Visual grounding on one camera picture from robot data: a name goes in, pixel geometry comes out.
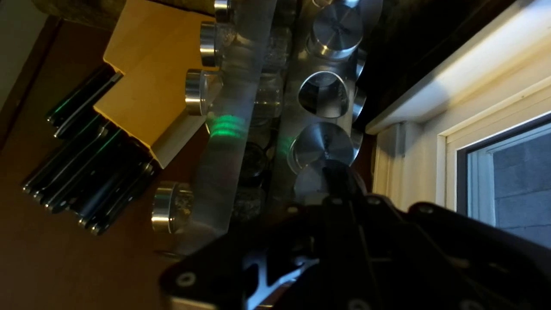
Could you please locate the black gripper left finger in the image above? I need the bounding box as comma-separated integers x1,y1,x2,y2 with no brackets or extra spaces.
318,162,346,213

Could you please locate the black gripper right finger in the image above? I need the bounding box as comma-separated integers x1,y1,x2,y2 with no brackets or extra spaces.
343,162,372,213

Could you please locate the silver spice rack stand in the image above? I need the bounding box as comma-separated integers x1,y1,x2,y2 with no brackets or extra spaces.
170,0,382,260

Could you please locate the wooden knife block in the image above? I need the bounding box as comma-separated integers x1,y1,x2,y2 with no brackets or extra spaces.
93,0,227,169

